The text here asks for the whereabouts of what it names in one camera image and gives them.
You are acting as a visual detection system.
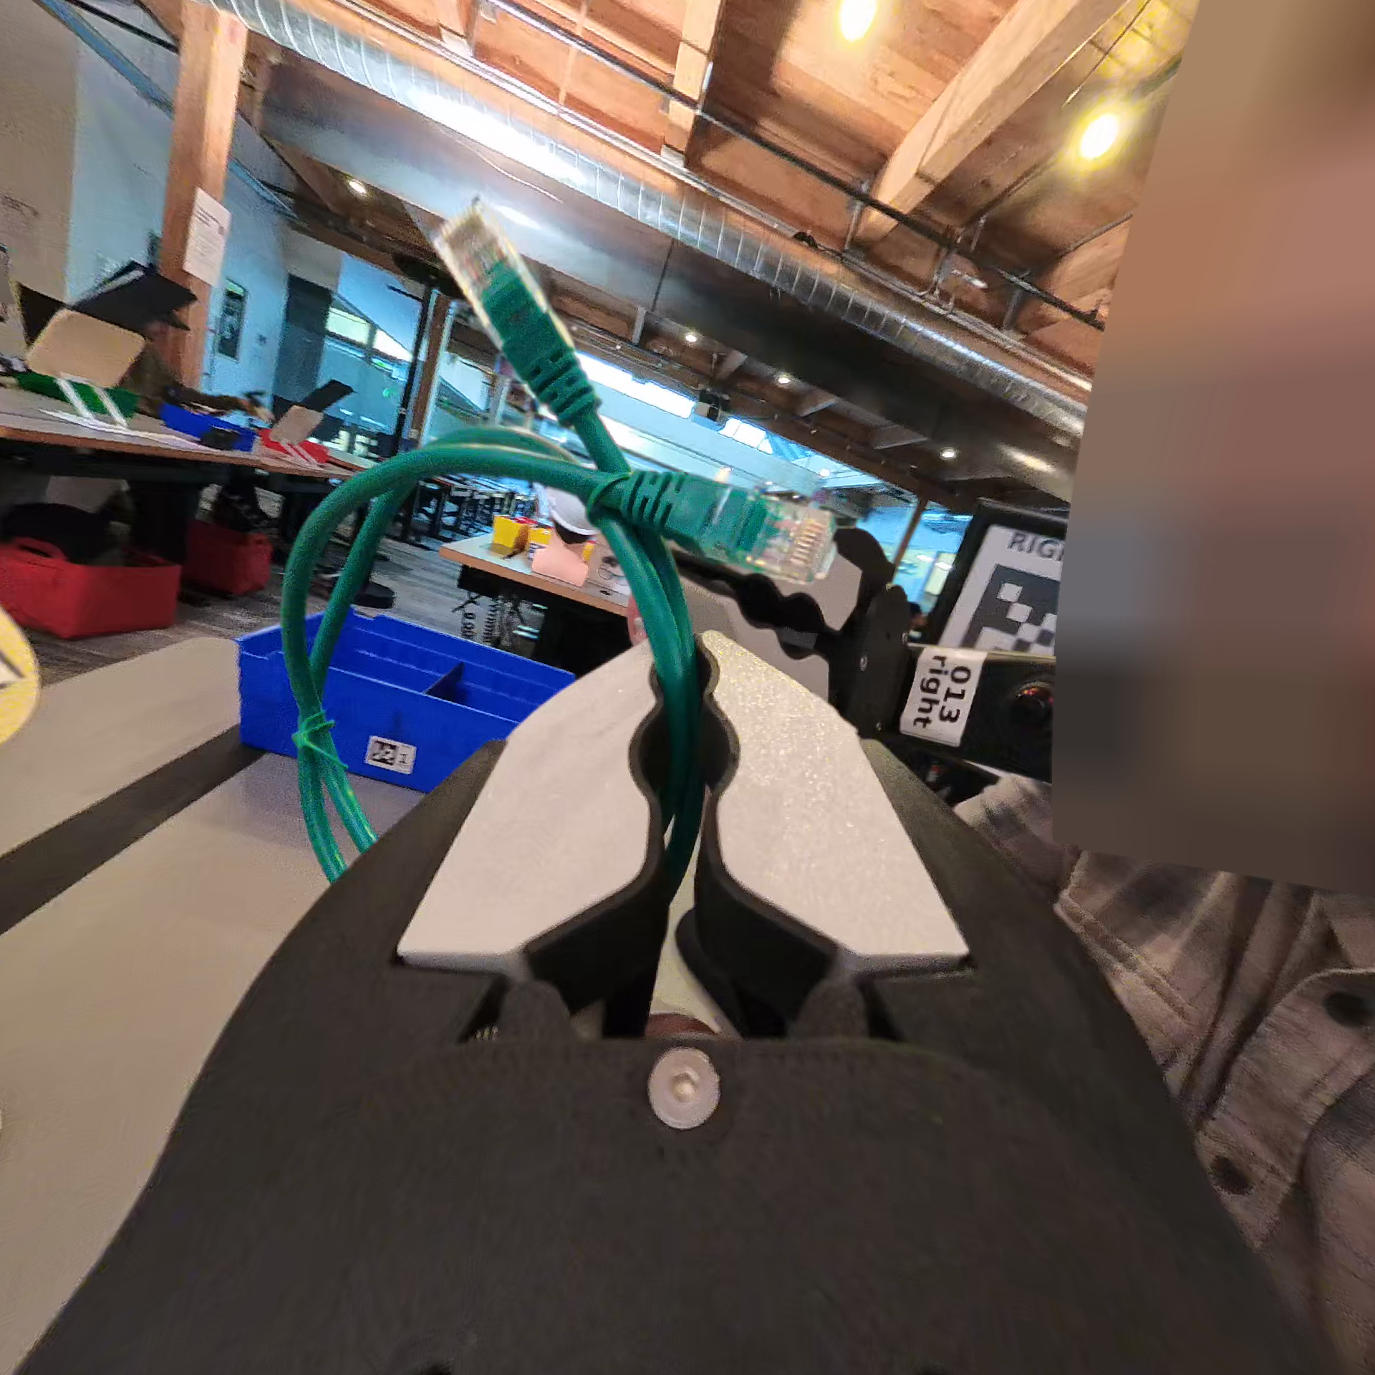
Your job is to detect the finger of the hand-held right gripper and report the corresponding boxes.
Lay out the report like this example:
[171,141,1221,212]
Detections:
[675,570,836,711]

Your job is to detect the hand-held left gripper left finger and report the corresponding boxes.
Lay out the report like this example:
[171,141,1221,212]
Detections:
[397,642,664,1035]

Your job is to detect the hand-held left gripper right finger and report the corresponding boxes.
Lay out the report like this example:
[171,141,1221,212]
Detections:
[690,632,970,1035]

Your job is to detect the green ethernet cable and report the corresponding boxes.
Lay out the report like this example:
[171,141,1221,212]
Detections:
[281,198,839,884]

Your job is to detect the person's right forearm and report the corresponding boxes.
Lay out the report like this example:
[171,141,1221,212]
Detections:
[954,773,1075,904]

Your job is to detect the blue plastic bin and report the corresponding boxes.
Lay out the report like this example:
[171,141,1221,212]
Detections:
[235,608,576,794]

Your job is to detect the red fabric bin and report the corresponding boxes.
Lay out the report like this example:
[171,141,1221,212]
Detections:
[0,537,181,642]
[183,521,274,600]

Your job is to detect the person's plaid shirt torso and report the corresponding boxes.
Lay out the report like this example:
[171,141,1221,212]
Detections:
[1057,848,1375,1375]

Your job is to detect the instruction sheet on stand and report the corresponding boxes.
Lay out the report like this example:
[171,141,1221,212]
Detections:
[0,608,42,748]

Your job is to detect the white paper notice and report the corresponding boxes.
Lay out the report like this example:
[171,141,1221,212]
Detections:
[183,189,233,287]

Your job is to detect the silver air duct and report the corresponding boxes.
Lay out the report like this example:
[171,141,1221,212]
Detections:
[214,0,1088,434]

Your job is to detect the wooden post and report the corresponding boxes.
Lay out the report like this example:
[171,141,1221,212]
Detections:
[160,0,248,388]

